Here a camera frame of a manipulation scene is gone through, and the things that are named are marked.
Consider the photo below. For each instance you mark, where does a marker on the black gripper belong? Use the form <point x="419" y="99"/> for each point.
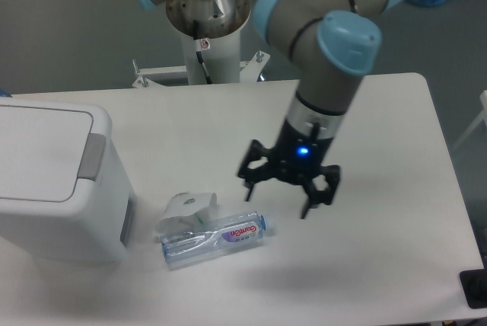
<point x="296" y="158"/>

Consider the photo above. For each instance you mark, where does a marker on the white trash can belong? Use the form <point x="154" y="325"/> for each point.
<point x="65" y="194"/>

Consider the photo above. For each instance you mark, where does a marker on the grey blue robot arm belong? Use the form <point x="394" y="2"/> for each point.
<point x="333" y="42"/>

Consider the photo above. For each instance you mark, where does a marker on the crushed clear plastic bottle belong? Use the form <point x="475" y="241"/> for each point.
<point x="215" y="238"/>

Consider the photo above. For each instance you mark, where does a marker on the black device at table edge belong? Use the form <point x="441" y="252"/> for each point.
<point x="474" y="287"/>

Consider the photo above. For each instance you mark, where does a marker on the blue object at left edge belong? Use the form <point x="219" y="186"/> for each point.
<point x="4" y="93"/>

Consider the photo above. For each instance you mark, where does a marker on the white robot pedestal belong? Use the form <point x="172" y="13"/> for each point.
<point x="209" y="32"/>

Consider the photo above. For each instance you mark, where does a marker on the white frame at right edge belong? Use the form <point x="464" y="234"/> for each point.
<point x="477" y="121"/>

